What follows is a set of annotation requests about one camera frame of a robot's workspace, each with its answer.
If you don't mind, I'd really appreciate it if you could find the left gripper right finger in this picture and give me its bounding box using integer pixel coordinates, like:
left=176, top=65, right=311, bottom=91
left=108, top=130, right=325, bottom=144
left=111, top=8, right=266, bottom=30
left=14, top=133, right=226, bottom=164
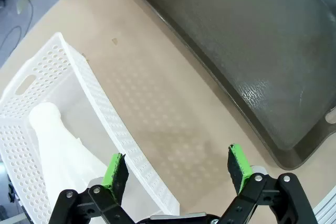
left=219, top=144, right=318, bottom=224

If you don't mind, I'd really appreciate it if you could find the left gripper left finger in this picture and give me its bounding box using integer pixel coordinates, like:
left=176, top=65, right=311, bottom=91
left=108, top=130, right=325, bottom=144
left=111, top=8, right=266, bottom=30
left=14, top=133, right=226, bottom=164
left=48, top=152, right=140, bottom=224

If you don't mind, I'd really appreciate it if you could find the translucent conical flask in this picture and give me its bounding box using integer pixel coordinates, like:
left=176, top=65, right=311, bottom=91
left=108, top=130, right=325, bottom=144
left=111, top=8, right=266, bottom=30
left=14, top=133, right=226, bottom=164
left=28, top=102, right=111, bottom=201

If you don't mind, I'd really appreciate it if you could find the white perforated basket without label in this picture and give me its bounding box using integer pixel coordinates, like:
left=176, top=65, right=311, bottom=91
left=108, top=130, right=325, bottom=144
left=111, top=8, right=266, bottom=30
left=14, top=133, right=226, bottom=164
left=0, top=31, right=181, bottom=224

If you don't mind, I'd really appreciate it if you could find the dark brown plastic tray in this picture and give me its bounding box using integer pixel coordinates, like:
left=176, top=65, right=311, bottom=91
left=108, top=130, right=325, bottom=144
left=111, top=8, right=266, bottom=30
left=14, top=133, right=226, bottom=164
left=123, top=0, right=336, bottom=170

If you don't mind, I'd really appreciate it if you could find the metal stand foot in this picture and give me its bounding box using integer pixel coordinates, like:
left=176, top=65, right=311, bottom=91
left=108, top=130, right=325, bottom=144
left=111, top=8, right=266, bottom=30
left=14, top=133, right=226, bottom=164
left=15, top=0, right=41, bottom=15

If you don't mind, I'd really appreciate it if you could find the black floor cable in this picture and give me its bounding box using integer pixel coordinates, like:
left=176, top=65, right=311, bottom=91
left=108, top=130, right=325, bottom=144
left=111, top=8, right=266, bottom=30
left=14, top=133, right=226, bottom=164
left=0, top=0, right=35, bottom=50

